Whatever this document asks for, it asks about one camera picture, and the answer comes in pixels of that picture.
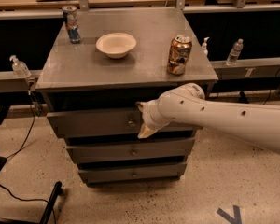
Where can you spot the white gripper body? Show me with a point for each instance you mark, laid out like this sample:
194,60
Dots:
148,117

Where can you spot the grey top drawer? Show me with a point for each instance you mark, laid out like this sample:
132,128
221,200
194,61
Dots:
95,122

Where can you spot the grey drawer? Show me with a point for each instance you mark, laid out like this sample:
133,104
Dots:
95,122
94,176
130,150

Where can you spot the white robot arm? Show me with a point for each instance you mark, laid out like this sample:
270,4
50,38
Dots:
256,124

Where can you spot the grey middle drawer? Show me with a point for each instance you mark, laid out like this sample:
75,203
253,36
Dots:
130,150

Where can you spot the grey bottom drawer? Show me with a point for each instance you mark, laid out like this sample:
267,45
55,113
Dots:
94,176

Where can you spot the grey drawer cabinet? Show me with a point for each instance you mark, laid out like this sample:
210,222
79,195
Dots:
80,77

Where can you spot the white paper bowl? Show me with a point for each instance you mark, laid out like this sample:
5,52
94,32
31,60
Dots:
116,45

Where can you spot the orange crushed soda can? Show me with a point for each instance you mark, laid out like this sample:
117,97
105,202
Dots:
179,55

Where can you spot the small white pump bottle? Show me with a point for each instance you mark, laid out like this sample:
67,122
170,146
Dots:
204,46

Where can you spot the clear water bottle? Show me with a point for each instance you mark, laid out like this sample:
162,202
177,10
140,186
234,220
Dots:
235,52

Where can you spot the black chair leg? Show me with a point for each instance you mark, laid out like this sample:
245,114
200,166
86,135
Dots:
56,192

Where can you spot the blue red energy can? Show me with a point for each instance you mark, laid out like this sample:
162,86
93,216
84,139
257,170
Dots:
70,21

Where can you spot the clear sanitizer pump bottle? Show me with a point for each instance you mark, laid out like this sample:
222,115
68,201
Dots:
19,67

